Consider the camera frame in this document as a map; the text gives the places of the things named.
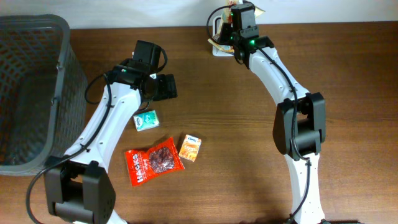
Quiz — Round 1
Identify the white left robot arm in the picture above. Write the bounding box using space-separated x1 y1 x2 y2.
40 40 177 223

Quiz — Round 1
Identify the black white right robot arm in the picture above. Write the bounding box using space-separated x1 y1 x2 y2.
218 1 326 223

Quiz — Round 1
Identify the red Hacks candy bag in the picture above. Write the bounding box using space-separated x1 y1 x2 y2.
124 137 185 187

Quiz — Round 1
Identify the white barcode scanner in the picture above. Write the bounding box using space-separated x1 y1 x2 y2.
212 16 234 57

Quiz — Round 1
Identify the orange tissue pack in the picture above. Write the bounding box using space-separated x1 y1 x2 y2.
178 134 202 162

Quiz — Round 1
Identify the grey plastic mesh basket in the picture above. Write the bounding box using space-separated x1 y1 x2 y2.
1 14 88 176

